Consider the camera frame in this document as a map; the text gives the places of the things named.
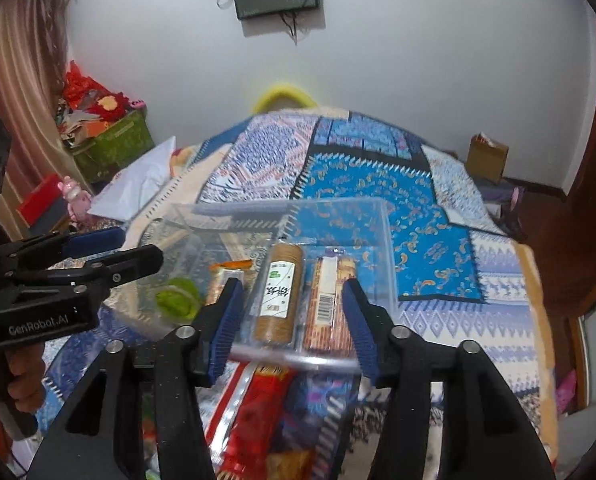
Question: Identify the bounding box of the red snack packet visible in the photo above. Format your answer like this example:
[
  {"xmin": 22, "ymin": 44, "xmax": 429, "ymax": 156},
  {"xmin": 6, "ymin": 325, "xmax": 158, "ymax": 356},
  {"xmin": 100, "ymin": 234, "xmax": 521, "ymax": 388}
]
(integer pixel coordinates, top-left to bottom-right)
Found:
[{"xmin": 204, "ymin": 362, "xmax": 301, "ymax": 480}]

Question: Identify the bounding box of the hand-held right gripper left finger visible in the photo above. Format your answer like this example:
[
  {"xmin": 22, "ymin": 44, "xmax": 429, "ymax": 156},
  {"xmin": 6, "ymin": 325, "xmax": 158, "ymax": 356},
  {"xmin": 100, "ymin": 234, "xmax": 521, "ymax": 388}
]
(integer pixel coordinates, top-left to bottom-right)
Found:
[{"xmin": 25, "ymin": 276, "xmax": 245, "ymax": 480}]

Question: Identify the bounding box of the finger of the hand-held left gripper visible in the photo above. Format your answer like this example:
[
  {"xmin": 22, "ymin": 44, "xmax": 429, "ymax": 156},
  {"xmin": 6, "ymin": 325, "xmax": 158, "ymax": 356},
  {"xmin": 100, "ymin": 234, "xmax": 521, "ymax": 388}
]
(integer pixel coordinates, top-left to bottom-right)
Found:
[
  {"xmin": 8, "ymin": 244, "xmax": 165, "ymax": 311},
  {"xmin": 0, "ymin": 226, "xmax": 127, "ymax": 273}
]

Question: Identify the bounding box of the cardboard box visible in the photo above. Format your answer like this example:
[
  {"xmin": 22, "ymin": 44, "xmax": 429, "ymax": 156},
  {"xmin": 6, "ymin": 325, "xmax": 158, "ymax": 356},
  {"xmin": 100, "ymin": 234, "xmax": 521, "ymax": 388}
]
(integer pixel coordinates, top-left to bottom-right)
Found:
[{"xmin": 465, "ymin": 132, "xmax": 510, "ymax": 184}]

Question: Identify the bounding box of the black monitor cable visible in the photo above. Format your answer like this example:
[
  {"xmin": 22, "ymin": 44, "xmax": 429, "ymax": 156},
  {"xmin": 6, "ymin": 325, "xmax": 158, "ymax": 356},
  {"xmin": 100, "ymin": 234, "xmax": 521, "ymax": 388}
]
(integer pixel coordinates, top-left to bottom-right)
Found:
[{"xmin": 278, "ymin": 9, "xmax": 304, "ymax": 47}]

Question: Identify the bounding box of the brown round cracker pack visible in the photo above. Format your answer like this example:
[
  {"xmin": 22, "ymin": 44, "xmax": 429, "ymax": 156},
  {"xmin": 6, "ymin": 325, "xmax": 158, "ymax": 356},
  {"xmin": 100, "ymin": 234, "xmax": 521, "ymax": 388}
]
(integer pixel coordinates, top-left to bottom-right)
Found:
[{"xmin": 253, "ymin": 242, "xmax": 305, "ymax": 346}]

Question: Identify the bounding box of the white pillow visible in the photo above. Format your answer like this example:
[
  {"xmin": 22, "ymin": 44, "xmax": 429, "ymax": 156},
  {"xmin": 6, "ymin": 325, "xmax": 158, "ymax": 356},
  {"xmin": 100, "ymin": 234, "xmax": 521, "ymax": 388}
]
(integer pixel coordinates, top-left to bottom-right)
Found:
[{"xmin": 87, "ymin": 136, "xmax": 180, "ymax": 222}]

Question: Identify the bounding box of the orange snack packet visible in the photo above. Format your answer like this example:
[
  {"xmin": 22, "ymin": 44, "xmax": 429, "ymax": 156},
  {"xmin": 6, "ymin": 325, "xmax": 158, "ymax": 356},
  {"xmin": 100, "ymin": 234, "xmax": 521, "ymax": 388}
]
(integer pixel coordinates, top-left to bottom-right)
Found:
[{"xmin": 217, "ymin": 449, "xmax": 315, "ymax": 480}]

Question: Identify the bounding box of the wooden door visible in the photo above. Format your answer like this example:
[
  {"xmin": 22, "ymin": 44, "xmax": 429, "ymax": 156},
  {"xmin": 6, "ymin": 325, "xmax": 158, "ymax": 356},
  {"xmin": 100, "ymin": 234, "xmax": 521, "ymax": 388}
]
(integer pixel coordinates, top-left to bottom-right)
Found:
[{"xmin": 520, "ymin": 15, "xmax": 596, "ymax": 321}]

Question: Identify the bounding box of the green jelly cup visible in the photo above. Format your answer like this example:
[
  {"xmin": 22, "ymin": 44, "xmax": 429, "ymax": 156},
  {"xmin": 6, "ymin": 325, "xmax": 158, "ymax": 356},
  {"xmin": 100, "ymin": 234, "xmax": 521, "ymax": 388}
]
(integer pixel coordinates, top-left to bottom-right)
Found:
[{"xmin": 154, "ymin": 277, "xmax": 202, "ymax": 322}]

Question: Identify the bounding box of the pink toy figure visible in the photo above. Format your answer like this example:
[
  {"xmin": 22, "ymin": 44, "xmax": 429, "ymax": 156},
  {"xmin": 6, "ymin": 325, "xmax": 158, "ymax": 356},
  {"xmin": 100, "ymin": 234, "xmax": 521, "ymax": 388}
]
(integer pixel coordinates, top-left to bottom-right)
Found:
[{"xmin": 57, "ymin": 175, "xmax": 93, "ymax": 222}]

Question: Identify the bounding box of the clear plastic container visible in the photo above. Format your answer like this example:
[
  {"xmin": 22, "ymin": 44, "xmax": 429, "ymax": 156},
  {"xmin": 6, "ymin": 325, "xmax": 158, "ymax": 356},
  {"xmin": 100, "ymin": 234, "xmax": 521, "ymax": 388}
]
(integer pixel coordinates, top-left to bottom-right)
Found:
[{"xmin": 137, "ymin": 197, "xmax": 400, "ymax": 372}]

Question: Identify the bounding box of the yellow ring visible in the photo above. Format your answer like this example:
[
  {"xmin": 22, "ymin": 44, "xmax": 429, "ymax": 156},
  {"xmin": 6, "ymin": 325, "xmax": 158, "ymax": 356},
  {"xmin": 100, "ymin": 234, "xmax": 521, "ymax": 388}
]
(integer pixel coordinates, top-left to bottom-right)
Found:
[{"xmin": 251, "ymin": 83, "xmax": 320, "ymax": 114}]

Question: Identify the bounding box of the striped curtain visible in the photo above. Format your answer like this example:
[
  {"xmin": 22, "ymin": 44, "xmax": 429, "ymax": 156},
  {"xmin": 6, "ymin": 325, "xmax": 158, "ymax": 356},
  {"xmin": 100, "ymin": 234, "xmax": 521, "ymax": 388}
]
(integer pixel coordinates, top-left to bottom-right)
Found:
[{"xmin": 0, "ymin": 0, "xmax": 86, "ymax": 243}]

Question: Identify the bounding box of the person's left hand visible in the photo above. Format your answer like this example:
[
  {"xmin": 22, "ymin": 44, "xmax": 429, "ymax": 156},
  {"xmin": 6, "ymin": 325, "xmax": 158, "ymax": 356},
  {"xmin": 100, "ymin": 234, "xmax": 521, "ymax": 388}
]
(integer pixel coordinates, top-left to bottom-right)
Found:
[{"xmin": 5, "ymin": 347, "xmax": 47, "ymax": 414}]

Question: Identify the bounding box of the striped biscuit pack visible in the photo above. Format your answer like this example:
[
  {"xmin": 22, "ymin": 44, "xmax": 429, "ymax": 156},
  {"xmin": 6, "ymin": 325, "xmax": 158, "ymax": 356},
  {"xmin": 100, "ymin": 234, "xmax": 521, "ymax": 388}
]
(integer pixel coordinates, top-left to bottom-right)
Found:
[{"xmin": 302, "ymin": 255, "xmax": 357, "ymax": 354}]

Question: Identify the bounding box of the orange-topped biscuit pack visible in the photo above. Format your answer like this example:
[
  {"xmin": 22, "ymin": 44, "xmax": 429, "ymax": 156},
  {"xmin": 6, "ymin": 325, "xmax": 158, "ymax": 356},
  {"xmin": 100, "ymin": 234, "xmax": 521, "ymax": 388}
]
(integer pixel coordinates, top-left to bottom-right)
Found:
[{"xmin": 205, "ymin": 258, "xmax": 253, "ymax": 307}]

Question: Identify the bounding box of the red box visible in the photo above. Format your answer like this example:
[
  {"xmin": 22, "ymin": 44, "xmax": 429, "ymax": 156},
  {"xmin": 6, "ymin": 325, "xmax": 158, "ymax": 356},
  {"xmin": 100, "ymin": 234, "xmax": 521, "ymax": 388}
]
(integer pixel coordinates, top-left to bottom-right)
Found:
[{"xmin": 17, "ymin": 174, "xmax": 70, "ymax": 229}]

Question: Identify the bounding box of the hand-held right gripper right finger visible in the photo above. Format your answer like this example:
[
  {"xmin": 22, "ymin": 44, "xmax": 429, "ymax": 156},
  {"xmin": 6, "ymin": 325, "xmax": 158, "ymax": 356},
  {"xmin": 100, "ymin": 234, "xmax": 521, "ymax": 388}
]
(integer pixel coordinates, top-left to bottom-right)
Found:
[{"xmin": 341, "ymin": 276, "xmax": 552, "ymax": 480}]

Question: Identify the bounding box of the pile of red decorations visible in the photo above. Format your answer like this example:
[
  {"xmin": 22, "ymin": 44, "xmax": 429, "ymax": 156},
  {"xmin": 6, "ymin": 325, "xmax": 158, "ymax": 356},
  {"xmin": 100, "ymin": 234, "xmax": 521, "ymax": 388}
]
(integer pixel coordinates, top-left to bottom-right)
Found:
[{"xmin": 54, "ymin": 60, "xmax": 146, "ymax": 150}]

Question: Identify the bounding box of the blue patterned blanket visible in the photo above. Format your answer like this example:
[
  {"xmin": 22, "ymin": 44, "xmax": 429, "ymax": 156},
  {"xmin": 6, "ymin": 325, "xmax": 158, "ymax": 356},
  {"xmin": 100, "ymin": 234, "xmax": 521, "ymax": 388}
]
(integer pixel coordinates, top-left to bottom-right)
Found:
[{"xmin": 35, "ymin": 106, "xmax": 561, "ymax": 480}]

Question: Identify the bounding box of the green storage box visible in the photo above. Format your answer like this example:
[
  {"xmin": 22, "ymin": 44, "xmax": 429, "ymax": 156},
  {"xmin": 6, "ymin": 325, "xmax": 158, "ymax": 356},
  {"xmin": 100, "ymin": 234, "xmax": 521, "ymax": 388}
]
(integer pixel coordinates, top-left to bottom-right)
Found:
[{"xmin": 72, "ymin": 109, "xmax": 155, "ymax": 184}]

